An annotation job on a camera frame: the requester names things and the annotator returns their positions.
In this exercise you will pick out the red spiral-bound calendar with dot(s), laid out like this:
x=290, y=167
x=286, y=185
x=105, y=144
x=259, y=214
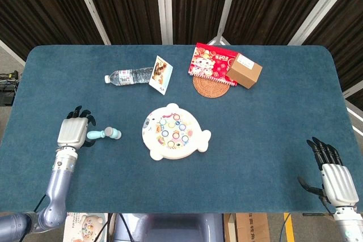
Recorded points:
x=207, y=62

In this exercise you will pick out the white frame post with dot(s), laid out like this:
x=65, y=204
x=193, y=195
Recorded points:
x=227, y=6
x=317, y=12
x=164, y=6
x=11, y=52
x=90, y=6

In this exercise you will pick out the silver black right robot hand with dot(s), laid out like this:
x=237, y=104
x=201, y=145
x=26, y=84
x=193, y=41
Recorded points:
x=339, y=182

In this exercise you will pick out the clear plastic water bottle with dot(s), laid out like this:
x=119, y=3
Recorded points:
x=127, y=76

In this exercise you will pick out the picture flash card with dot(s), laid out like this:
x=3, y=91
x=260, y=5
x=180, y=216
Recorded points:
x=161, y=73

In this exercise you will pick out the blue table mat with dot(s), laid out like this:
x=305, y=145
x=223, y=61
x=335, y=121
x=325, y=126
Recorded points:
x=255, y=145

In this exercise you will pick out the blue-grey robot torso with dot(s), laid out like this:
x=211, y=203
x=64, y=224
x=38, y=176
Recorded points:
x=170, y=228

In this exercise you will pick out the dark brown curtain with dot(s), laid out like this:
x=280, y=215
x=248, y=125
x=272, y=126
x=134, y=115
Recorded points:
x=130, y=4

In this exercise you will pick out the round woven rattan coaster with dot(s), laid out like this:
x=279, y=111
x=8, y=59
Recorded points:
x=210, y=90

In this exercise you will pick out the toy packaging box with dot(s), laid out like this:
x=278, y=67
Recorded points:
x=85, y=226

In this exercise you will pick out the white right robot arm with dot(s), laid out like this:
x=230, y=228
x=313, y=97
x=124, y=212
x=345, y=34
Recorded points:
x=348, y=225

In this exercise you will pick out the white fish toy board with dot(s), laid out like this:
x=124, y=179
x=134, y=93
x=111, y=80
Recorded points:
x=195, y=140

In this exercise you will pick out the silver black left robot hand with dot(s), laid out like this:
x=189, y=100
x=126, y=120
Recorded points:
x=72, y=131

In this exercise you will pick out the small brown cardboard box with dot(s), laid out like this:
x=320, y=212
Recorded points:
x=245, y=72

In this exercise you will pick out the light blue toy rod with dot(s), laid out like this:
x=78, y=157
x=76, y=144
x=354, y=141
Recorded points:
x=109, y=133

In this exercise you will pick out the large printed cardboard carton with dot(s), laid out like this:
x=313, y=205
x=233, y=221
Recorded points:
x=252, y=228

